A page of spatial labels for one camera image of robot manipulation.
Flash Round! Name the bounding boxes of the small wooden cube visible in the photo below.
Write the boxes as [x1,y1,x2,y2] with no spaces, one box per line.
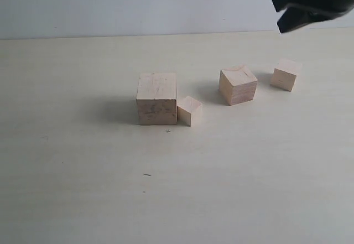
[270,59,302,92]

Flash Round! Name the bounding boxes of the medium wooden cube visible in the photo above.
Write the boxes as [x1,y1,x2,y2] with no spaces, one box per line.
[218,65,258,106]

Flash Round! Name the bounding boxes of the smallest wooden cube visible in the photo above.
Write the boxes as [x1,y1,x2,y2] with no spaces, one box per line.
[177,96,202,127]

